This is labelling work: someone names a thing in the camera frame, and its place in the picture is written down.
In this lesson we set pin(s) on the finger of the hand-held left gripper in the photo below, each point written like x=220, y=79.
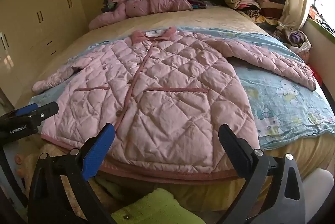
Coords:
x=47, y=110
x=26, y=109

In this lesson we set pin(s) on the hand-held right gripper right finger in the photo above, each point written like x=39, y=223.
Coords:
x=235, y=148

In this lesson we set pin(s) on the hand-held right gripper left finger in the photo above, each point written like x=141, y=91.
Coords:
x=97, y=150

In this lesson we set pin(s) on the pink quilted coat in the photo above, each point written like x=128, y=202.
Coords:
x=170, y=96

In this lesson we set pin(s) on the bag of clothes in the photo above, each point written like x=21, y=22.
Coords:
x=295, y=38

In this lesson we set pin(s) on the blue cartoon print blanket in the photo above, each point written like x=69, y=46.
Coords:
x=282, y=98

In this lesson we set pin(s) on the person's green clothing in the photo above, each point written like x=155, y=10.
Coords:
x=157, y=207

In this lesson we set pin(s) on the white plastic object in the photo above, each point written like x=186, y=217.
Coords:
x=318, y=192

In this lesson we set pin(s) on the red plastic object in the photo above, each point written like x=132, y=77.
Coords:
x=317, y=75

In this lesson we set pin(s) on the bed with beige sheet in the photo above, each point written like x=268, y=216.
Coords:
x=209, y=17

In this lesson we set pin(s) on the pink puffer jacket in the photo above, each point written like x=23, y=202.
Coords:
x=157, y=3

